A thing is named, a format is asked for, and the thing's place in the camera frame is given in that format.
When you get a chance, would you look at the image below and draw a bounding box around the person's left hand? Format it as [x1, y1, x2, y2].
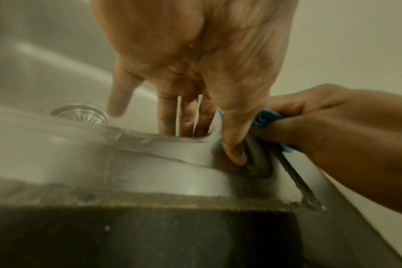
[88, 0, 300, 167]

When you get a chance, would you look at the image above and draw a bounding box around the blue cleaning cloth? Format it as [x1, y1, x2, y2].
[217, 108, 293, 153]

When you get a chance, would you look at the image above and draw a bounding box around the metal sink drain strainer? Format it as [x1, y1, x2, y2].
[50, 104, 110, 127]

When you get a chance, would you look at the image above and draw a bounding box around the stainless steel sink basin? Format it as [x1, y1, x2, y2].
[0, 0, 201, 138]

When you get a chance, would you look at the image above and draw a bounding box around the person's right hand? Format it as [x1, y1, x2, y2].
[250, 83, 392, 208]

